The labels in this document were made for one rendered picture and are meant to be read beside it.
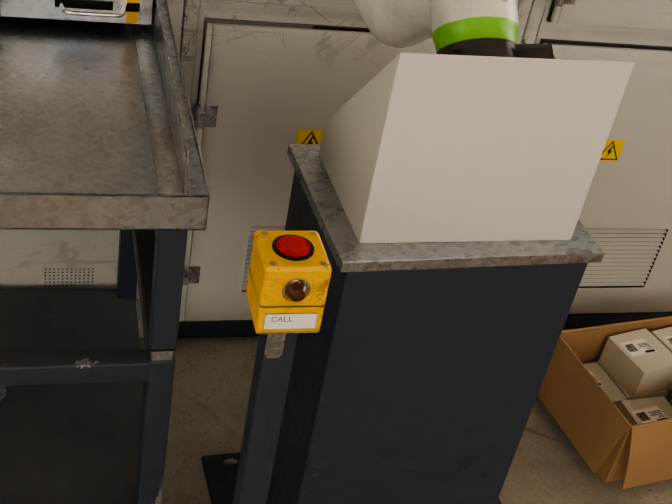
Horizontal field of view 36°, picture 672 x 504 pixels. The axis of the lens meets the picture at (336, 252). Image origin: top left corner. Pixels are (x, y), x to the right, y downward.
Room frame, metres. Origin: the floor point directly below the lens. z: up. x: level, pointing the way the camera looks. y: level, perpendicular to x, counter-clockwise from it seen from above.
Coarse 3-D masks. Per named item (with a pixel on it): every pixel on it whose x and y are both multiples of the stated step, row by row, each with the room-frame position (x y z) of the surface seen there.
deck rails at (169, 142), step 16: (160, 16) 1.51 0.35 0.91; (144, 32) 1.58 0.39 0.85; (160, 32) 1.49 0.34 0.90; (144, 48) 1.52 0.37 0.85; (160, 48) 1.47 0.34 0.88; (144, 64) 1.47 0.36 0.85; (160, 64) 1.46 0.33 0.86; (144, 80) 1.41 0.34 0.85; (160, 80) 1.42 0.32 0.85; (144, 96) 1.36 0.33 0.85; (160, 96) 1.37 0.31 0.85; (176, 96) 1.26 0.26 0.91; (160, 112) 1.32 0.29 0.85; (176, 112) 1.25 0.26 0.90; (160, 128) 1.28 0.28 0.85; (176, 128) 1.23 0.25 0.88; (160, 144) 1.23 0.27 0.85; (176, 144) 1.22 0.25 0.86; (160, 160) 1.19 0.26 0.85; (176, 160) 1.20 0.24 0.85; (160, 176) 1.15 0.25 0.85; (176, 176) 1.16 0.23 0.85; (160, 192) 1.11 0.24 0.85; (176, 192) 1.12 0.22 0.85
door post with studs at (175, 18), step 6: (168, 0) 1.78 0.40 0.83; (174, 0) 1.78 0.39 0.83; (180, 0) 1.79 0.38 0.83; (168, 6) 1.78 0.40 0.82; (174, 6) 1.78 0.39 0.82; (180, 6) 1.79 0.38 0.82; (174, 12) 1.78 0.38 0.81; (180, 12) 1.79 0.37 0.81; (174, 18) 1.78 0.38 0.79; (180, 18) 1.79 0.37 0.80; (174, 24) 1.78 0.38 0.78; (180, 24) 1.79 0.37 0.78; (174, 30) 1.79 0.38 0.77; (174, 36) 1.79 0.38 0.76; (138, 324) 1.77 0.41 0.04
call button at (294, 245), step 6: (282, 240) 0.98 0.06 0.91; (288, 240) 0.98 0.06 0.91; (294, 240) 0.99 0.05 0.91; (300, 240) 0.99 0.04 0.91; (282, 246) 0.97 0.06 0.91; (288, 246) 0.97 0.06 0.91; (294, 246) 0.97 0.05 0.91; (300, 246) 0.98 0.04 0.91; (306, 246) 0.98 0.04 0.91; (282, 252) 0.96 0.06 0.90; (288, 252) 0.96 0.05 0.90; (294, 252) 0.96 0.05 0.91; (300, 252) 0.97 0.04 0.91; (306, 252) 0.97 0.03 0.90
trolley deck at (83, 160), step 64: (0, 64) 1.38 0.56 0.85; (64, 64) 1.42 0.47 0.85; (128, 64) 1.46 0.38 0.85; (0, 128) 1.20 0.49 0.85; (64, 128) 1.23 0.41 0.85; (128, 128) 1.27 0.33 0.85; (192, 128) 1.30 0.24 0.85; (0, 192) 1.05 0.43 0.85; (64, 192) 1.08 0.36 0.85; (128, 192) 1.11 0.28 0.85; (192, 192) 1.14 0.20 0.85
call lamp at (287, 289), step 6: (288, 282) 0.94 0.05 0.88; (294, 282) 0.94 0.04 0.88; (300, 282) 0.94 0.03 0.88; (306, 282) 0.94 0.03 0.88; (282, 288) 0.94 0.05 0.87; (288, 288) 0.93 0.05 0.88; (294, 288) 0.93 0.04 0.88; (300, 288) 0.93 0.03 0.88; (306, 288) 0.94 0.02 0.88; (282, 294) 0.93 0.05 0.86; (288, 294) 0.93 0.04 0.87; (294, 294) 0.93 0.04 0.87; (300, 294) 0.93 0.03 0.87; (306, 294) 0.94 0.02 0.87; (288, 300) 0.94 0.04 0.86; (294, 300) 0.93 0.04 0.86; (300, 300) 0.93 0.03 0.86
